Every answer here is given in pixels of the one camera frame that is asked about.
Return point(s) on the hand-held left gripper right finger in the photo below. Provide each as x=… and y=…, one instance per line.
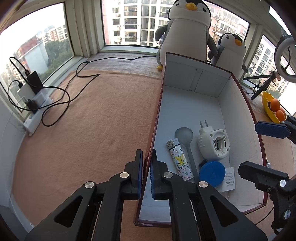
x=152, y=176

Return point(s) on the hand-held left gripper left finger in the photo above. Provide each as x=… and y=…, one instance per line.
x=138, y=171

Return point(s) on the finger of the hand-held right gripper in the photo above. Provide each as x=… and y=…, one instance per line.
x=259, y=173
x=270, y=128

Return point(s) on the patterned lighter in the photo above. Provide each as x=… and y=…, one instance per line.
x=179, y=160

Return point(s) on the white charger adapter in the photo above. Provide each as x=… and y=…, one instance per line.
x=227, y=180

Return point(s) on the blue round lid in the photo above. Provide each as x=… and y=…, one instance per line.
x=211, y=173

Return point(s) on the grey spoon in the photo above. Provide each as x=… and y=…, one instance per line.
x=183, y=136

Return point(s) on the white plug-in device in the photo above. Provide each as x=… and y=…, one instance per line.
x=212, y=141

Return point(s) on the dark red cardboard box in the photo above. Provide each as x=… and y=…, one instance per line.
x=208, y=97

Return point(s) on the yellow fruit tray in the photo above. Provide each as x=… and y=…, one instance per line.
x=268, y=109

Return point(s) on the black tripod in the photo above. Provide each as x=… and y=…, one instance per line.
x=261, y=89

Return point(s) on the small penguin plush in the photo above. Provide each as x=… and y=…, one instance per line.
x=231, y=58

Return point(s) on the grey checked cloth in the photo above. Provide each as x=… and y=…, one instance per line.
x=129, y=66

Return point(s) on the white power strip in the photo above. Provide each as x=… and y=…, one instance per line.
x=38, y=111

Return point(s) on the black plug adapter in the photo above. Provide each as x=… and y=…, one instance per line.
x=31, y=103

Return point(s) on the large penguin plush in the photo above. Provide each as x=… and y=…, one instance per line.
x=185, y=34

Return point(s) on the white power bank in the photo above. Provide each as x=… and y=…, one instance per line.
x=25, y=91

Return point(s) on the black power bank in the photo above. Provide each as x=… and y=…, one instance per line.
x=34, y=78

